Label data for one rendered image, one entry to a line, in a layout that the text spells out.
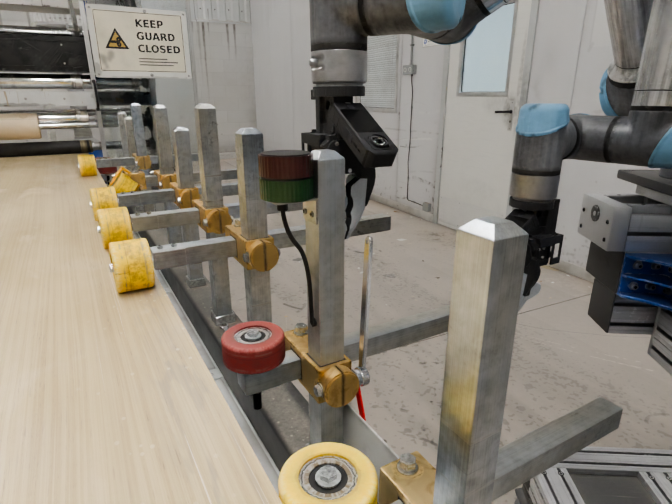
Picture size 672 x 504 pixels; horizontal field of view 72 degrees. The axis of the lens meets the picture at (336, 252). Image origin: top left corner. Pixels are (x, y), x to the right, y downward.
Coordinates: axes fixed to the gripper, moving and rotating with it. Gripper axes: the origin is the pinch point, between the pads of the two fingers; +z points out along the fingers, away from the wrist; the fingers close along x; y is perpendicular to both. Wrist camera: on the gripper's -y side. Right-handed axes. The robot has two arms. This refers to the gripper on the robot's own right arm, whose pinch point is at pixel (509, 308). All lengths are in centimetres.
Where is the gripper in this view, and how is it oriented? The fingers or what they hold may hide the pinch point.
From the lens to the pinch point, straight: 90.3
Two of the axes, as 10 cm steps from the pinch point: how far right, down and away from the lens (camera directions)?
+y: 8.7, -1.6, 4.6
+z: 0.0, 9.5, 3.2
